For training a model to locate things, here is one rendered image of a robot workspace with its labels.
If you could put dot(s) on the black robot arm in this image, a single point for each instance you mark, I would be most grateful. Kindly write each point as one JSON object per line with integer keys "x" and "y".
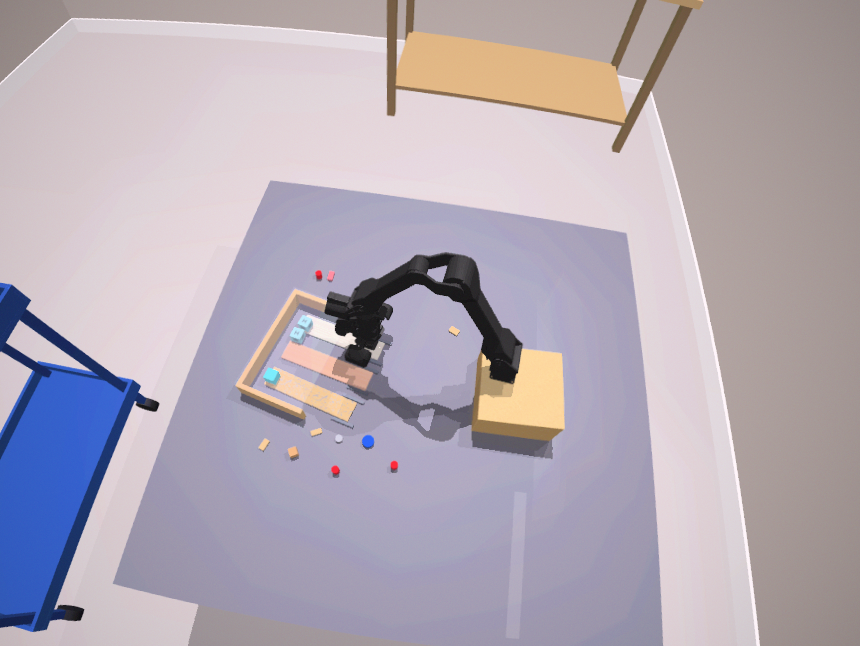
{"x": 461, "y": 283}

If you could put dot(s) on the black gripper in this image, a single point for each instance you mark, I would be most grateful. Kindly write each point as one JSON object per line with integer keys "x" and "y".
{"x": 368, "y": 338}

